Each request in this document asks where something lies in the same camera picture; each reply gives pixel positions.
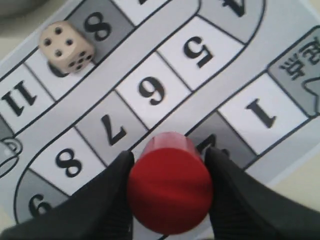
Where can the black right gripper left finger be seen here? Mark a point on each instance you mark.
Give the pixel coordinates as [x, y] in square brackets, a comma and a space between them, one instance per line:
[97, 211]

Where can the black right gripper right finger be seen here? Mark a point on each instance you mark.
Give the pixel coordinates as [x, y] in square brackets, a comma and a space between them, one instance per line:
[245, 209]

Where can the red cylinder game piece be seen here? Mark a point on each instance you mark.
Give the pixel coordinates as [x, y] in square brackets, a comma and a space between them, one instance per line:
[169, 188]

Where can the beige wooden die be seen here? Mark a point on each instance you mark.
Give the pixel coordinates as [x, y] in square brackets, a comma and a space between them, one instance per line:
[65, 48]

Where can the printed paper game board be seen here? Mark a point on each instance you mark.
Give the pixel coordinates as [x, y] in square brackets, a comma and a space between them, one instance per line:
[242, 74]

